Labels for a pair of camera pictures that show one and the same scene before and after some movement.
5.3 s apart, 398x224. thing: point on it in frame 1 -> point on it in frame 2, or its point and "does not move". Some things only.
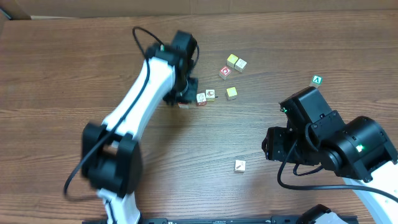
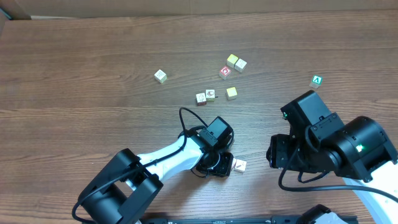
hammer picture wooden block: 240,165 does not move
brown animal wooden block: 210,95 does not move
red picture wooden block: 201,99 does not move
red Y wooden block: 183,105 -> 234,163
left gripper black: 189,89 -> 225,164
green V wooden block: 317,80 does not move
